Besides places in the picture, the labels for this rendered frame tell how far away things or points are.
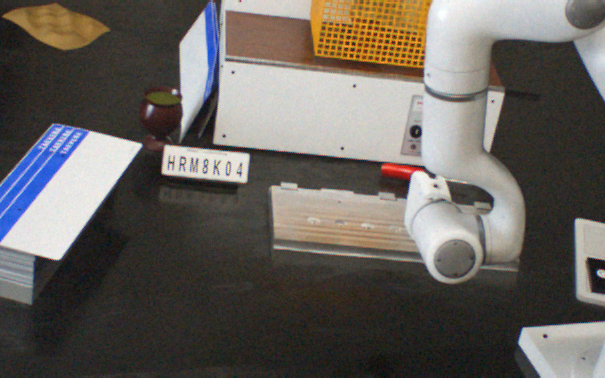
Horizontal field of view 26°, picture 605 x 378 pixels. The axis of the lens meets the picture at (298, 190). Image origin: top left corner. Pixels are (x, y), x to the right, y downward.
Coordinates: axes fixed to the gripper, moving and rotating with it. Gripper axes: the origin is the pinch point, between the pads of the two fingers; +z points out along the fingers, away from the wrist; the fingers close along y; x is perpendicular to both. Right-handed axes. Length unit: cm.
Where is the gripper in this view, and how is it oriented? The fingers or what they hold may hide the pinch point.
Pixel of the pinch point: (418, 189)
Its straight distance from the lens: 222.5
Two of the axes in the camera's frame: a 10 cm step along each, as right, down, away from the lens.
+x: 9.9, 1.0, 1.2
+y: -1.3, 9.4, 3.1
